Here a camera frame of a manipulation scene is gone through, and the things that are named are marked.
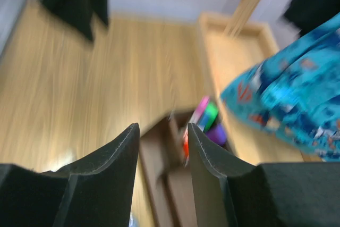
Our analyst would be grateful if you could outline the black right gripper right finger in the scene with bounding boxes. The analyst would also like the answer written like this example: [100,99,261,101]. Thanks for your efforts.
[188,123,339,226]

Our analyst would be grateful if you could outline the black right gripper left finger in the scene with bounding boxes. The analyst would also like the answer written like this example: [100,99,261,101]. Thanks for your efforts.
[1,123,140,226]

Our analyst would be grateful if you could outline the black highlighter purple cap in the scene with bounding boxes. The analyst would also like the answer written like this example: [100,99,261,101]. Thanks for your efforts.
[206,123,227,147]

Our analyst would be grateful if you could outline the black highlighter orange cap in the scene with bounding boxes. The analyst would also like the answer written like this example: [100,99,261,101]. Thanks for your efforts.
[182,141,189,158]

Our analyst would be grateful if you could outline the black highlighter green cap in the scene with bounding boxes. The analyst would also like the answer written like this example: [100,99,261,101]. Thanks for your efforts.
[198,102,218,132]

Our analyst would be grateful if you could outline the white marker magenta cap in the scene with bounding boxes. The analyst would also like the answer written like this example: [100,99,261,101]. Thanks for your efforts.
[190,96,210,123]

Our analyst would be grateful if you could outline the clear paper clip jar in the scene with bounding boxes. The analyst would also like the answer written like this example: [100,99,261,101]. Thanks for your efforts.
[128,212,139,227]

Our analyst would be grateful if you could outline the dark wooden desk organizer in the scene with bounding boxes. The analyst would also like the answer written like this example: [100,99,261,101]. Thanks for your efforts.
[139,107,237,227]

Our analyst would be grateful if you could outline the blue patterned shorts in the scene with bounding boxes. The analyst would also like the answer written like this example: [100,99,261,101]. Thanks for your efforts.
[220,15,339,162]

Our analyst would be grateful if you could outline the wooden clothes rack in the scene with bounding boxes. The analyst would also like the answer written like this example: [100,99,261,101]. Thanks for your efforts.
[197,0,321,165]

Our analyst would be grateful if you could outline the black hanging garment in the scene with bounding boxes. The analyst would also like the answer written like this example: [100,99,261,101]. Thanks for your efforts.
[283,0,339,37]

